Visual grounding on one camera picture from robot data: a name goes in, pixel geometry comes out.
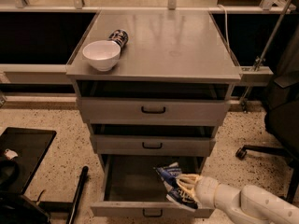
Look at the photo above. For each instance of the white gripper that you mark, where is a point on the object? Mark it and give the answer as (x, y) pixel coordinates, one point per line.
(206, 190)

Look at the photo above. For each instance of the blue chip bag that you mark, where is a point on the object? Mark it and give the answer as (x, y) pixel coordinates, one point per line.
(175, 194)

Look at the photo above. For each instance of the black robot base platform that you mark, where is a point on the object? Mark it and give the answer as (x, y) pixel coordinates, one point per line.
(22, 151)

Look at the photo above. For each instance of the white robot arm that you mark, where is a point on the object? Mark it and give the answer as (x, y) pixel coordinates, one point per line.
(249, 205)

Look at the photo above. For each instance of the grey bottom drawer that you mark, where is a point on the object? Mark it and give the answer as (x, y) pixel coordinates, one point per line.
(132, 188)

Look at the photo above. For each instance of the grey drawer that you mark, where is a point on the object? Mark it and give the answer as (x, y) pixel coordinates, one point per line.
(143, 102)
(132, 188)
(164, 140)

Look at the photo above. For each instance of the grey middle drawer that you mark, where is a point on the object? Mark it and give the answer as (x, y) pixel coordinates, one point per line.
(164, 140)

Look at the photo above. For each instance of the grey drawer cabinet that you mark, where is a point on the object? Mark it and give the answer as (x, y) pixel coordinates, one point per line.
(163, 46)

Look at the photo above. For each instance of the grey top drawer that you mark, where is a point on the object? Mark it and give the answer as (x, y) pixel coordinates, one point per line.
(143, 102)

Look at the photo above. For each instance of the black office chair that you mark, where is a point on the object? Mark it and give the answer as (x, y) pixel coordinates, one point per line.
(282, 112)

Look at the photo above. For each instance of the black pole on floor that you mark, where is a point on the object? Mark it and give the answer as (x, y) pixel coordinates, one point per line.
(74, 207)

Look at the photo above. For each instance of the white bowl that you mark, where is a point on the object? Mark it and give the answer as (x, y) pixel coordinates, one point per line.
(102, 55)

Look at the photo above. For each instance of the blue patterned can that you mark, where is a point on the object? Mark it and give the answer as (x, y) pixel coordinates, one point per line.
(120, 37)

